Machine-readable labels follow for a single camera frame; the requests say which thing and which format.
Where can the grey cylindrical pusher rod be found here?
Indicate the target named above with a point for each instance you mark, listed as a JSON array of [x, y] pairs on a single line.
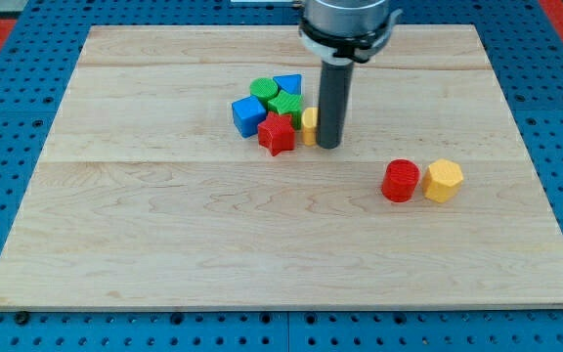
[[335, 83]]

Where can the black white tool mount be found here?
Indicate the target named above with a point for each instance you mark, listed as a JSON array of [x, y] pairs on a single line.
[[344, 36]]

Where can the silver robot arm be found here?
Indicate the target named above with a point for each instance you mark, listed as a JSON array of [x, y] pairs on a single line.
[[345, 4]]

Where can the yellow heart block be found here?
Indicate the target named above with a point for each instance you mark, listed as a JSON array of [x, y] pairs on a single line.
[[309, 121]]

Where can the yellow hexagon block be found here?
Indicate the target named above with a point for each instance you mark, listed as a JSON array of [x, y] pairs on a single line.
[[442, 180]]

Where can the blue triangle block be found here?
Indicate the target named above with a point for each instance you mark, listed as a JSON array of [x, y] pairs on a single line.
[[290, 83]]

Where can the green star block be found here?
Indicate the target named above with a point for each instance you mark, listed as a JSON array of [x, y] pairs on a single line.
[[287, 103]]

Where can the green cylinder block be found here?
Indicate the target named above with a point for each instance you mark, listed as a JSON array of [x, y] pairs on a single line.
[[264, 89]]

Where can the red star block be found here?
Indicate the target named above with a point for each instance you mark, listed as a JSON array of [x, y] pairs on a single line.
[[276, 133]]

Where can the blue cube block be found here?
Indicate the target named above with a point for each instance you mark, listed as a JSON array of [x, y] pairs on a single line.
[[247, 114]]

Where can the red cylinder block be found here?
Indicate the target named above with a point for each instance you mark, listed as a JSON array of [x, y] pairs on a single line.
[[400, 179]]

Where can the wooden board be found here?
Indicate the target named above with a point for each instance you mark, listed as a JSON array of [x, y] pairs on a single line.
[[146, 198]]

